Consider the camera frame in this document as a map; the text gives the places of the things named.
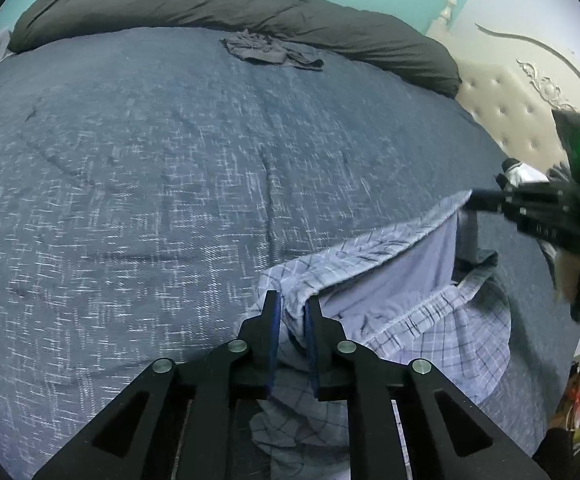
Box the light blue plaid shorts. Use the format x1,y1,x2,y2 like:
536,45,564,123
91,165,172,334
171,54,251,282
250,192,511,479

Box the right forearm black sleeve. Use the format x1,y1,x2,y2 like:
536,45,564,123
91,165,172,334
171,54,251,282
532,428,580,480

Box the cream tufted headboard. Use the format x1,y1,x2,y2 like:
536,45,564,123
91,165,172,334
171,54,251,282
427,0,580,171

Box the blue patterned bed cover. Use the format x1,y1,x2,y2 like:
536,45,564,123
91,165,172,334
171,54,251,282
0,28,579,479

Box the dark grey rolled duvet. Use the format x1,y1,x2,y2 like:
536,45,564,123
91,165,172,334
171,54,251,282
9,0,461,99

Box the dark grey crumpled garment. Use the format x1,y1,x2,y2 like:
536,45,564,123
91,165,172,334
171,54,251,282
220,30,325,72

